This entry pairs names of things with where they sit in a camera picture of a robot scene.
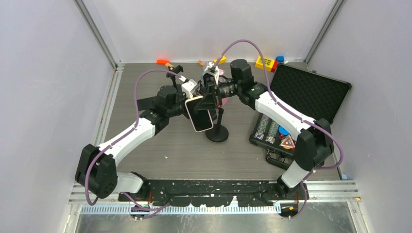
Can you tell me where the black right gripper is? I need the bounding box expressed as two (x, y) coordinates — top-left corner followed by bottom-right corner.
(195, 77), (241, 111)

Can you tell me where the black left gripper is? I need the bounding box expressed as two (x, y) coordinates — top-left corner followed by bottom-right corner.
(167, 91), (205, 121)

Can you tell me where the smartphone with cream case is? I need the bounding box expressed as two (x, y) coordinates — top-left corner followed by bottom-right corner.
(190, 96), (213, 133)

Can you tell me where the black phone stand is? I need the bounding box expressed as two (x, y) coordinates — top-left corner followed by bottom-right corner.
(166, 65), (184, 88)
(205, 108), (229, 143)

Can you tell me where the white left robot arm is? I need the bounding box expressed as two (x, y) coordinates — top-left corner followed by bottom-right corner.
(75, 82), (198, 201)

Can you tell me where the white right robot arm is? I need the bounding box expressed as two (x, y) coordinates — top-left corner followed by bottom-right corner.
(195, 59), (334, 199)

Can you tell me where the pink wedge stand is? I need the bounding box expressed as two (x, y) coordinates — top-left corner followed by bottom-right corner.
(222, 97), (230, 106)

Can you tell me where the black smartphone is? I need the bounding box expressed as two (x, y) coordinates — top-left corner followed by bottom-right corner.
(136, 97), (156, 111)

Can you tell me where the orange wooden block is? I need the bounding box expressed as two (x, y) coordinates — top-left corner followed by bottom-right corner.
(156, 59), (170, 66)

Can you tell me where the yellow arch block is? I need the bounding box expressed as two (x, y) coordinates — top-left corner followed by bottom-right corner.
(213, 56), (227, 65)

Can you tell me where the purple poker chip stack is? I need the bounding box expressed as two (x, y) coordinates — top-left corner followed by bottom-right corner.
(257, 115), (270, 133)

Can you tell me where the blue-green poker chip stack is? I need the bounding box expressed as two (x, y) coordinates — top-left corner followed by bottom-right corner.
(268, 121), (279, 137)

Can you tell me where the yellow toy brick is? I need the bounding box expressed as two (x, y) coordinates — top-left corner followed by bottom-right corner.
(255, 56), (275, 72)

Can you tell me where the red toy brick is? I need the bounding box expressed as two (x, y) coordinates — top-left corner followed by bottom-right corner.
(271, 61), (278, 72)

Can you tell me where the blue round game chip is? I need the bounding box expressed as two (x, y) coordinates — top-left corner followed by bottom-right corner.
(278, 126), (289, 136)

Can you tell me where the blue toy brick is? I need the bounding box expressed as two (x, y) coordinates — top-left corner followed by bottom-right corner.
(275, 56), (285, 63)

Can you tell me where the red triangle game piece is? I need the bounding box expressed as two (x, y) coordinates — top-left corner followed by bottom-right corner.
(280, 134), (295, 149)

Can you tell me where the black foam-lined case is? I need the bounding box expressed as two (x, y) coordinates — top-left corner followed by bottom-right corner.
(249, 65), (352, 169)

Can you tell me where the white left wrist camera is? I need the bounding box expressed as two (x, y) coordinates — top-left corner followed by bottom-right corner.
(181, 79), (199, 99)

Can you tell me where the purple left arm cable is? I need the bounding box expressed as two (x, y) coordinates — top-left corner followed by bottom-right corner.
(84, 69), (188, 220)

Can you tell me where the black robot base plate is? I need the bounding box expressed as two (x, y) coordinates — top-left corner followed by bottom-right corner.
(118, 178), (309, 208)

